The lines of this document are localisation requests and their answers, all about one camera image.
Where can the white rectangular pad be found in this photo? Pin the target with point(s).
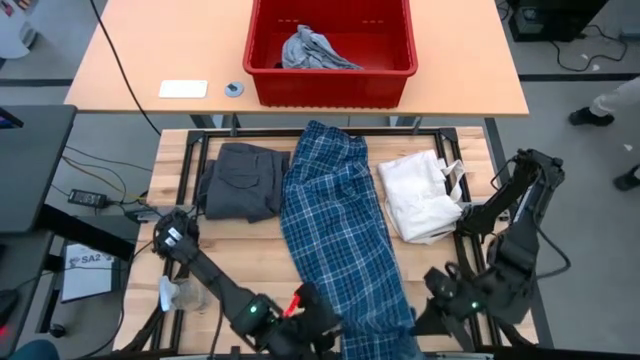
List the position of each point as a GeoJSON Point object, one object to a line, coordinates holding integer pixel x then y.
{"type": "Point", "coordinates": [182, 89]}

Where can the black caster wheel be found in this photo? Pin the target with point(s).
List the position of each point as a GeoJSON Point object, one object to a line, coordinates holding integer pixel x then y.
{"type": "Point", "coordinates": [58, 331]}

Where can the person's shoe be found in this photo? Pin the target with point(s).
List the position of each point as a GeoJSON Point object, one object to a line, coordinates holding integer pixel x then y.
{"type": "Point", "coordinates": [590, 117]}
{"type": "Point", "coordinates": [628, 180]}

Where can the person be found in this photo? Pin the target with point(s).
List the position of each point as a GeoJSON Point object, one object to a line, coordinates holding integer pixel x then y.
{"type": "Point", "coordinates": [37, 350]}

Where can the dark grey shorts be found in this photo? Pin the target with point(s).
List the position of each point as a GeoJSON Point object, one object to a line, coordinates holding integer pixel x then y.
{"type": "Point", "coordinates": [245, 185]}

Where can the white rounded object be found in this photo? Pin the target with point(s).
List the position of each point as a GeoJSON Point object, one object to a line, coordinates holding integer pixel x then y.
{"type": "Point", "coordinates": [12, 40]}

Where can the light grey garment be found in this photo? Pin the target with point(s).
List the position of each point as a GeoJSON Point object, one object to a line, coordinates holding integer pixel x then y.
{"type": "Point", "coordinates": [315, 52]}

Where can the black desk top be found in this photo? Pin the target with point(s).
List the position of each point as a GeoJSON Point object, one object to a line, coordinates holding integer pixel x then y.
{"type": "Point", "coordinates": [30, 170]}

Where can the black power adapter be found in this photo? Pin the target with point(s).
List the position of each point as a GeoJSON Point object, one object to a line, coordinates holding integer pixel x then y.
{"type": "Point", "coordinates": [87, 198]}

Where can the white printed paper sheet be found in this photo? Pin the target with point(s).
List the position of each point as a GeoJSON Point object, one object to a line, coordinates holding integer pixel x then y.
{"type": "Point", "coordinates": [87, 280]}

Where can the black computer case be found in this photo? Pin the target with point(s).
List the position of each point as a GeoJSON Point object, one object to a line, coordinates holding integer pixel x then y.
{"type": "Point", "coordinates": [555, 22]}

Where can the blue plaid shirt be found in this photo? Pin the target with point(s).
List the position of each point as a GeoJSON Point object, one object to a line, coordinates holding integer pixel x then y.
{"type": "Point", "coordinates": [340, 225]}

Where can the red tape tag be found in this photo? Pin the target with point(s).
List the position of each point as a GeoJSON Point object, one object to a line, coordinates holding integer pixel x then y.
{"type": "Point", "coordinates": [292, 305]}

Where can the person's leg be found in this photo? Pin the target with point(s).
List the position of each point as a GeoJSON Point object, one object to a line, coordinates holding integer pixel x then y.
{"type": "Point", "coordinates": [617, 97]}

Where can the grey arm base clamp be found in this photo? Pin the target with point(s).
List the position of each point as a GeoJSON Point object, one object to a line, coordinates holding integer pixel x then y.
{"type": "Point", "coordinates": [142, 214]}

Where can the black rig side beam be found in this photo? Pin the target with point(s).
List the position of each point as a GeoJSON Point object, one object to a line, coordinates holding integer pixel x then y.
{"type": "Point", "coordinates": [497, 140]}

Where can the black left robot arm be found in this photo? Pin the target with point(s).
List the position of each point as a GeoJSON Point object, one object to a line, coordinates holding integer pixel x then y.
{"type": "Point", "coordinates": [215, 277]}

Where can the red plastic bin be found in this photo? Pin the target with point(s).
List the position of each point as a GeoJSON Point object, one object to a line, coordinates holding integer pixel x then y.
{"type": "Point", "coordinates": [330, 90]}

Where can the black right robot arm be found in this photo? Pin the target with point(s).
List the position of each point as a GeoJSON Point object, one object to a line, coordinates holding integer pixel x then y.
{"type": "Point", "coordinates": [515, 250]}

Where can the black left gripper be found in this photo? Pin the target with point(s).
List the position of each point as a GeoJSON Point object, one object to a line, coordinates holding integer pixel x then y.
{"type": "Point", "coordinates": [305, 320]}

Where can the black desk stand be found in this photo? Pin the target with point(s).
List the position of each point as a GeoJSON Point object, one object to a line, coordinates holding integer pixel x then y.
{"type": "Point", "coordinates": [85, 232]}

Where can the small round tape roll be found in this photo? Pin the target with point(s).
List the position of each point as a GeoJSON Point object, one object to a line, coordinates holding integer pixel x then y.
{"type": "Point", "coordinates": [234, 89]}

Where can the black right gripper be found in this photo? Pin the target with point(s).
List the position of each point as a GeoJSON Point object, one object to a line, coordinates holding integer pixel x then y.
{"type": "Point", "coordinates": [452, 295]}

